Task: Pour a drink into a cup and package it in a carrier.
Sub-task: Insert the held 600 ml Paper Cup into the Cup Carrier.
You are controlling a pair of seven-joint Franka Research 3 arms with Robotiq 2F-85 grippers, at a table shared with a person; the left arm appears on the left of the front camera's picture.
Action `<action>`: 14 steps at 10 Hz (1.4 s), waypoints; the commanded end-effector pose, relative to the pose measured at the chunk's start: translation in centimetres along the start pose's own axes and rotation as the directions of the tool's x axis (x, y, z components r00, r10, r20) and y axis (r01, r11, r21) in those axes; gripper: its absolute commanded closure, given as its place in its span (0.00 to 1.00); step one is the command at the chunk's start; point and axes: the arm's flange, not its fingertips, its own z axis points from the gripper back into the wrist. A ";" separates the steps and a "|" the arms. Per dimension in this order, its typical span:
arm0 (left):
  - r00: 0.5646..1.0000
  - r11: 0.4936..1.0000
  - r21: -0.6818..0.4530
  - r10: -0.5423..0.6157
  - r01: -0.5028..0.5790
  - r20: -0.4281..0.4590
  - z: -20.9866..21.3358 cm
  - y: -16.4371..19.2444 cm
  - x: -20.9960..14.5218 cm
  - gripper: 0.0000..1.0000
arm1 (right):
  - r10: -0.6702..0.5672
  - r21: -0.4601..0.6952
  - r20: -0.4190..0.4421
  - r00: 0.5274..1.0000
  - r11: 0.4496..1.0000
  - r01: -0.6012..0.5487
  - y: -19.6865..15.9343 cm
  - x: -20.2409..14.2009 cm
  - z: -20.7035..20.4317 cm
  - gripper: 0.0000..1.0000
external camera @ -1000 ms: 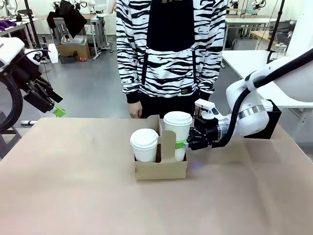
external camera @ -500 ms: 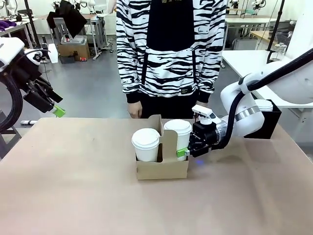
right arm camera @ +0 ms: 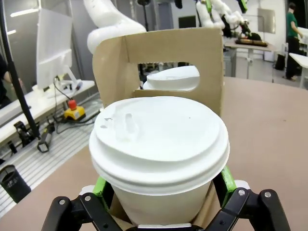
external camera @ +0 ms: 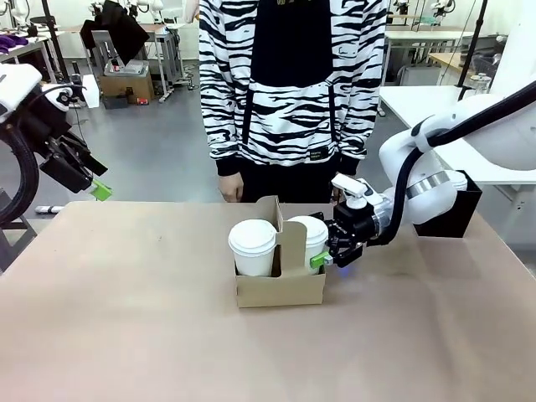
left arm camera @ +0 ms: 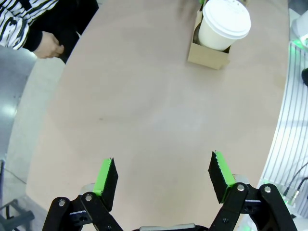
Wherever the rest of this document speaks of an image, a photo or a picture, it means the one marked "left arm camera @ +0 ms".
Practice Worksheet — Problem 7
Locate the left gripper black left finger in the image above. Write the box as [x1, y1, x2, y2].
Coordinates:
[47, 157, 121, 231]

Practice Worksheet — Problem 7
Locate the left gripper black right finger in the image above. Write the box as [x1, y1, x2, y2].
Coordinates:
[207, 151, 298, 231]

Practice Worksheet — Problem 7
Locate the brown cardboard cup carrier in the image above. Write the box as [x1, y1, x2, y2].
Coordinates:
[187, 0, 232, 71]

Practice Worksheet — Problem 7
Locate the white paper cup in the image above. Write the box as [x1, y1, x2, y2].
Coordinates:
[197, 11, 239, 51]

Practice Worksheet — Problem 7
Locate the person's right forearm zebra sleeve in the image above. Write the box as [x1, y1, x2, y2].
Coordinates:
[0, 0, 44, 51]

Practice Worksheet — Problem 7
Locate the white plastic cup lid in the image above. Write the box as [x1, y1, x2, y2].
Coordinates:
[202, 0, 252, 39]

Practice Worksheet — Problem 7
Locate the person's right hand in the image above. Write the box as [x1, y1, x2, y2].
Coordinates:
[33, 31, 65, 59]

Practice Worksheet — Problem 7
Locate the white striped platform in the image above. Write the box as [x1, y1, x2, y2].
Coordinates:
[260, 40, 308, 195]

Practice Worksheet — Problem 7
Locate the black chair base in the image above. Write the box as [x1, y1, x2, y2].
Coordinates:
[0, 158, 36, 227]

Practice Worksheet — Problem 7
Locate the thin black cable with connector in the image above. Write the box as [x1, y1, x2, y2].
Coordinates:
[282, 162, 308, 201]

